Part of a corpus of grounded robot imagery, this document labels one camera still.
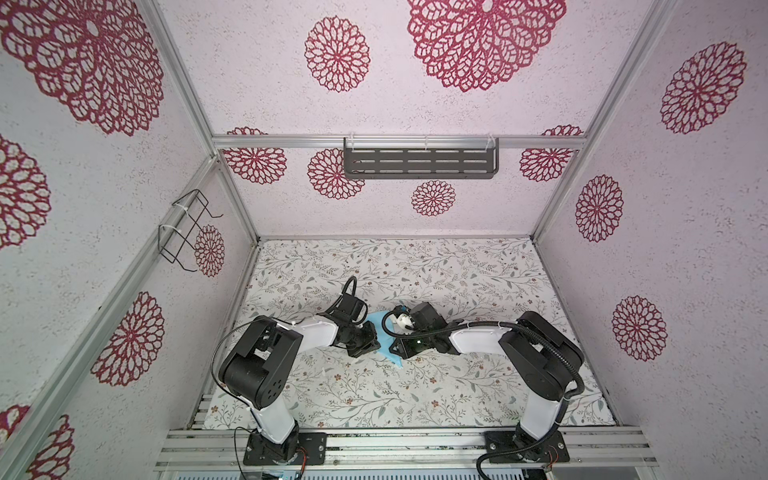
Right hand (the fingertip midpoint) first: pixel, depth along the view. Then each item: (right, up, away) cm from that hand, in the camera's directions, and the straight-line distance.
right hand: (390, 345), depth 91 cm
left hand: (-3, -1, +1) cm, 3 cm away
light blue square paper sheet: (-2, +1, +1) cm, 2 cm away
